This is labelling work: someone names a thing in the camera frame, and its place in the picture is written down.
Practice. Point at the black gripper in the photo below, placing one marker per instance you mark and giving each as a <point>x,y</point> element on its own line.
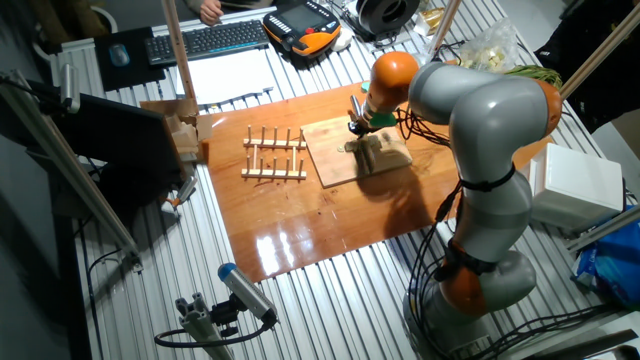
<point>367,129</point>

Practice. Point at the white scallion stalk piece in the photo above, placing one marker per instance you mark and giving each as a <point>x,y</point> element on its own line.
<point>385,137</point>

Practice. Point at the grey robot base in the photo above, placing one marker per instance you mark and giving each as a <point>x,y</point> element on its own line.
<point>450,340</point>

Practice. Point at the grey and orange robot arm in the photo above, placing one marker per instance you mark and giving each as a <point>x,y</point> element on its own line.
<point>492,120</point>

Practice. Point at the beige sleeved forearm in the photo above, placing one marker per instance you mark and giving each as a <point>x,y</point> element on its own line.
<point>192,4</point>

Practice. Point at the clear bag of chopped scallions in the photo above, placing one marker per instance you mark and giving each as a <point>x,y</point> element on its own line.
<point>492,47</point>

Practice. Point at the person's bare hand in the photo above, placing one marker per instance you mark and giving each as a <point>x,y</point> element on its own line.
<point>211,12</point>

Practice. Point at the green wrist adapter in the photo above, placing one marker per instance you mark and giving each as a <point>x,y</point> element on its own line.
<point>384,120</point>

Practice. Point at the light wooden cutting board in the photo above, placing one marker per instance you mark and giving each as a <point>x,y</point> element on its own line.
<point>325,152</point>

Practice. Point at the small teal object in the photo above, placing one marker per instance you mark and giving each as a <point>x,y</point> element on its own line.
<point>365,87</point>

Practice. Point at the small white rounded object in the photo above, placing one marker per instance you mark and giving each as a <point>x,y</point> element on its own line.
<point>342,40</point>

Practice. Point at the wooden peg rack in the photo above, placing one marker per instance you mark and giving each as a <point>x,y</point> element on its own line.
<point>272,172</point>

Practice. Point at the glossy brown wooden board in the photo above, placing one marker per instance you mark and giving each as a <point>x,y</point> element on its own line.
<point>280,220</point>

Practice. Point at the orange and black teach pendant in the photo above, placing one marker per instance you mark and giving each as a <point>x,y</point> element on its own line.
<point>302,25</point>

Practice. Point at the black filament spool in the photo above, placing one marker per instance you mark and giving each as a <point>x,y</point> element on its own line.
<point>387,14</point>

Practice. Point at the yellow snack packet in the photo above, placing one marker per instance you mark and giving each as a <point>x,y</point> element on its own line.
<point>429,19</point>

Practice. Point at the white paper sheet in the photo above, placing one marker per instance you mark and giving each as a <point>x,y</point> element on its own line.
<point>225,75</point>

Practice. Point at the brown cardboard box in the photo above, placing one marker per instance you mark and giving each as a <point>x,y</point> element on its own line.
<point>185,130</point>

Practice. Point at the black computer keyboard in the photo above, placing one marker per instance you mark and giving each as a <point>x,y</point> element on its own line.
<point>207,42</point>

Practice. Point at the clamp with orange tip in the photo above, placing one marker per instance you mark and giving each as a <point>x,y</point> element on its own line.
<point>182,192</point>

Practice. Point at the green scallion bunch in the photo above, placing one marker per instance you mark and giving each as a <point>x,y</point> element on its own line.
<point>542,75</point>

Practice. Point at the white foam box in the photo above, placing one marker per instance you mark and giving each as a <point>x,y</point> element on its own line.
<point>575,185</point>

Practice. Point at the black mouse pad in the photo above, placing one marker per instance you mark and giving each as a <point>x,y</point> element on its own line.
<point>135,75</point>

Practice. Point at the black monitor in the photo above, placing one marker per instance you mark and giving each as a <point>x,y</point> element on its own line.
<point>120,140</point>

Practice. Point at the grey computer mouse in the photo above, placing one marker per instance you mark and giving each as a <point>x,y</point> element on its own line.
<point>119,55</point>

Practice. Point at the short aluminium profile stand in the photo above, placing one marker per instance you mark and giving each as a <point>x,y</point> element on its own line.
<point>200,325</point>

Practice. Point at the person in black jacket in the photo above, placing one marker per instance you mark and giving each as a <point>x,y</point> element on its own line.
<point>615,85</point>

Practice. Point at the aluminium profile bar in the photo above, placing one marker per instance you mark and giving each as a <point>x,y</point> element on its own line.
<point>605,227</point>

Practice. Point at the blue plastic bag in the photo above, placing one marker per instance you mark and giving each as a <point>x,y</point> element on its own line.
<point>615,265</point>

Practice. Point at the wooden frame post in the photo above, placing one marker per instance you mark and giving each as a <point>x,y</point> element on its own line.
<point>177,50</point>
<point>605,47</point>
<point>445,25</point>

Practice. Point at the silver camera with blue end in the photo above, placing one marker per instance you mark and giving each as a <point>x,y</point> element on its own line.
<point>247,292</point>

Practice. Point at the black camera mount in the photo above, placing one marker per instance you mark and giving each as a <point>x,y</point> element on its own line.
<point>225,315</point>

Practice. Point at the long aluminium frame bar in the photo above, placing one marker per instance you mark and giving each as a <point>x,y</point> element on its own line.
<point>65,165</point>

